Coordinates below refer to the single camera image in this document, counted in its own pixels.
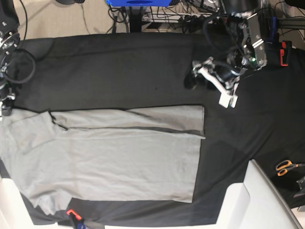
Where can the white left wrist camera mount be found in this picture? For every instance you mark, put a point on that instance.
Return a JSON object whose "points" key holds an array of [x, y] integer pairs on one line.
{"points": [[228, 97]]}

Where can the blue clamp on frame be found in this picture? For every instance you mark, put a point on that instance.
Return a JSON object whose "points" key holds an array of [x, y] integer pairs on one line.
{"points": [[272, 32]]}

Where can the small black metal bracket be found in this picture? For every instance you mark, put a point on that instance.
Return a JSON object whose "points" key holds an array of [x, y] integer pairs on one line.
{"points": [[301, 184]]}

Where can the grey T-shirt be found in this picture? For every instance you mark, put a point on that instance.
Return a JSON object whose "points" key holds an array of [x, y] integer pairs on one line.
{"points": [[146, 154]]}

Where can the black table cloth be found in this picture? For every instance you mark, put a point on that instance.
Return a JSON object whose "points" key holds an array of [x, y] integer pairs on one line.
{"points": [[133, 70]]}

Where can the blue plastic box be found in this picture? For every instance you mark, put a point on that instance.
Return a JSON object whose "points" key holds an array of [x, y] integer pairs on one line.
{"points": [[140, 3]]}

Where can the red black clamp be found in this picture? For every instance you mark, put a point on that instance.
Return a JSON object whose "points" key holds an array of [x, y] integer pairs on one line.
{"points": [[285, 53], [76, 220]]}

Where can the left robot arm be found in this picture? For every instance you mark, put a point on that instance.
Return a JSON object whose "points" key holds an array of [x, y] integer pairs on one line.
{"points": [[241, 21]]}

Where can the white power strip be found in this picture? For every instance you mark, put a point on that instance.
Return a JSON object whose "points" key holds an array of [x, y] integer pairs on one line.
{"points": [[173, 17]]}

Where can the orange handled scissors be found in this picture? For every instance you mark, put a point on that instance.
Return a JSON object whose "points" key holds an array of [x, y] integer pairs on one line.
{"points": [[285, 166]]}

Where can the red black clamp right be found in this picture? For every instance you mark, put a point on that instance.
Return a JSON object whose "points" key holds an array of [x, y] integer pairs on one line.
{"points": [[285, 53]]}

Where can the white base housing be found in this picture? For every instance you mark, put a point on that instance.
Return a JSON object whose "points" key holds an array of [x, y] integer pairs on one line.
{"points": [[255, 203], [13, 212]]}

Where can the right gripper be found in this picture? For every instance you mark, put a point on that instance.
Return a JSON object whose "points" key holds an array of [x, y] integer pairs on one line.
{"points": [[6, 103]]}

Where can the black metal stand column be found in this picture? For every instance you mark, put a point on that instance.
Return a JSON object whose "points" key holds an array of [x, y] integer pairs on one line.
{"points": [[135, 15]]}

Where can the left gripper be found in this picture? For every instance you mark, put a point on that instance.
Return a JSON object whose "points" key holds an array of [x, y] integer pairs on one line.
{"points": [[225, 74]]}

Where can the red black clamp bottom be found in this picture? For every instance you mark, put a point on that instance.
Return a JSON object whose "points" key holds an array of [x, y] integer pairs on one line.
{"points": [[76, 220]]}

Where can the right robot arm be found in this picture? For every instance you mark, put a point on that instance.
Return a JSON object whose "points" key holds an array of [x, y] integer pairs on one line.
{"points": [[9, 49]]}

